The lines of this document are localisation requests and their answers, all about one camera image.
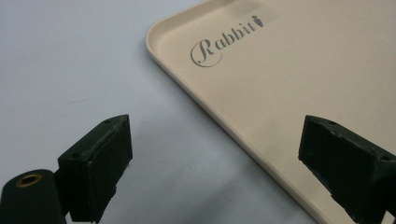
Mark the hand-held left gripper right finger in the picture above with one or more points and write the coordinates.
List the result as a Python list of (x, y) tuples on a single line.
[(345, 161)]

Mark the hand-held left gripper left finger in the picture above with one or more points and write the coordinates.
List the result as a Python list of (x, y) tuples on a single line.
[(99, 168)]

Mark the beige plastic tray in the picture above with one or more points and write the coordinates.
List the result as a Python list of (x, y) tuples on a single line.
[(280, 93)]

